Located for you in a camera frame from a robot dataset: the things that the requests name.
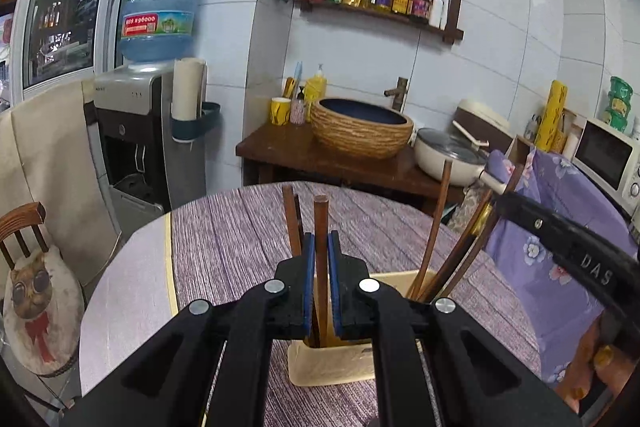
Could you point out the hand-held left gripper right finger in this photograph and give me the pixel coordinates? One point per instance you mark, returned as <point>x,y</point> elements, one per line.
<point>334,277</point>

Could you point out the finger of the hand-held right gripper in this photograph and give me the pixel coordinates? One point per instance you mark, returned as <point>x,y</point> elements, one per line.
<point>535,223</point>

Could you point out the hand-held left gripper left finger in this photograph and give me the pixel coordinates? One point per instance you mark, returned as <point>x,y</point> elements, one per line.
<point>310,277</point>

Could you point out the brown wooden chopstick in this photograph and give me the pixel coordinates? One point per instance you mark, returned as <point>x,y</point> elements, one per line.
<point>291,217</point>
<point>437,217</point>
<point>299,219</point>
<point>321,227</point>

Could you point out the dark chopstick with gold band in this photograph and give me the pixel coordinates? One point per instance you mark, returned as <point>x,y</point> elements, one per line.
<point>475,257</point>
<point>470,242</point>

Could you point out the yellow plastic utensil holder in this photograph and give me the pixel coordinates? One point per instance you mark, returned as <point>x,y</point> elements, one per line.
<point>330,367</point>

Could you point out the person's right hand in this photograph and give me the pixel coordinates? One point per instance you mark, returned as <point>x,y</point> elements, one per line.
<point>590,372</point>

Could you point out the beige patterned cloth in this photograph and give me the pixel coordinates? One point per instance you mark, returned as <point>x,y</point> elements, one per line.
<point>467,207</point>

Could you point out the purple floral cloth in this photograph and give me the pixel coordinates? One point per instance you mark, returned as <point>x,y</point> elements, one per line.
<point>540,307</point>

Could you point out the wooden box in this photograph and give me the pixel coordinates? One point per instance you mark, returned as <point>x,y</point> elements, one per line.
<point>520,149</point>

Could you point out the purple striped tablecloth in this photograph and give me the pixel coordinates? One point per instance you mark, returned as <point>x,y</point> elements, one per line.
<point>240,237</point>

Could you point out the white microwave oven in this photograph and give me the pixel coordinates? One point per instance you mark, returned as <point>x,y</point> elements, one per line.
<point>605,162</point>

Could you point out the small clear bottle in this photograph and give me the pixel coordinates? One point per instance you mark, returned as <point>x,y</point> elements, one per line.
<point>532,129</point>

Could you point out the yellow paper roll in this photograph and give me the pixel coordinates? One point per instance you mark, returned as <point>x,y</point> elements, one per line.
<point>552,117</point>

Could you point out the white rice paddle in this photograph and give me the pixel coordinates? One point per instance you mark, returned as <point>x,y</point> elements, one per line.
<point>470,134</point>

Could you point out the cream and brown rice cooker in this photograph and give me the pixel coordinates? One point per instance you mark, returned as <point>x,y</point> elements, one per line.
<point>487,122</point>

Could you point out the cream pot with glass lid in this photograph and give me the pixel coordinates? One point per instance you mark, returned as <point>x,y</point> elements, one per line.
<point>435,162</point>

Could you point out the dark wooden vanity table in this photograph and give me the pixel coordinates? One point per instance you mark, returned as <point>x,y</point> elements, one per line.
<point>300,159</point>

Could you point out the woven pattern basin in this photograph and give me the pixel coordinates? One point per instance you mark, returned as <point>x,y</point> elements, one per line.
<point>360,137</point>

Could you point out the stack of green cups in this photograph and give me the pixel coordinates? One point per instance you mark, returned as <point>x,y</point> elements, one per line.
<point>619,104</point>

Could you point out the dotted pump bottle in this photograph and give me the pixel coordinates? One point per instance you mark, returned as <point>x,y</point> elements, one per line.
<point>298,112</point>

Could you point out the yellow mug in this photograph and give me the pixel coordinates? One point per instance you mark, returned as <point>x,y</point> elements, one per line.
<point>280,112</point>

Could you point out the teal plastic holder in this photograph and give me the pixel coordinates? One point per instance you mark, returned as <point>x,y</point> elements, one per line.
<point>200,127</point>

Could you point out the yellow soap dispenser bottle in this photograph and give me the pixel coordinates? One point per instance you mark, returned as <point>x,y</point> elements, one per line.
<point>315,89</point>

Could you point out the bronze faucet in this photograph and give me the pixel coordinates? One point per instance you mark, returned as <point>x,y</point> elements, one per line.
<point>400,89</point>

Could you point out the blue toothbrush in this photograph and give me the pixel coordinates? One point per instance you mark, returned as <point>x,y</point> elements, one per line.
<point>297,77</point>

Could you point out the grey water dispenser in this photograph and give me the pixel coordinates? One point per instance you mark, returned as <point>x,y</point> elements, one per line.
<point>145,147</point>

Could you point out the beige paper roll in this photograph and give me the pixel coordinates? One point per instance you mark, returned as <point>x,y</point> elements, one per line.
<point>187,87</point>

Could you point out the white squeeze bottle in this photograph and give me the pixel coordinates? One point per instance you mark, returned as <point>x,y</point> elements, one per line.
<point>436,9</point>

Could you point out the cat print cushion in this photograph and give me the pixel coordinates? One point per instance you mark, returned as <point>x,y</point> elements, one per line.
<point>40,312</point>

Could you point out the beige furniture cover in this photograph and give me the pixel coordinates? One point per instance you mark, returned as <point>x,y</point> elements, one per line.
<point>55,157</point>

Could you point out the wooden chair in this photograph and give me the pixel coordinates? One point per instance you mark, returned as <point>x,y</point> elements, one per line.
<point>22,217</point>

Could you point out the blue water jug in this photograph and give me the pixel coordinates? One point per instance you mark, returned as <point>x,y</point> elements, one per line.
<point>160,7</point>

